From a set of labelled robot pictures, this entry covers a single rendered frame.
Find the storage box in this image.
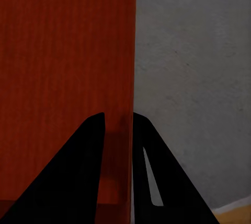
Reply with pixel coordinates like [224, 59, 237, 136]
[0, 0, 136, 224]

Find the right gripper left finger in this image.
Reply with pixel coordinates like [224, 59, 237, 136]
[0, 112, 106, 224]

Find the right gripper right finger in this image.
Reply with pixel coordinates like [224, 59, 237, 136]
[132, 113, 219, 224]

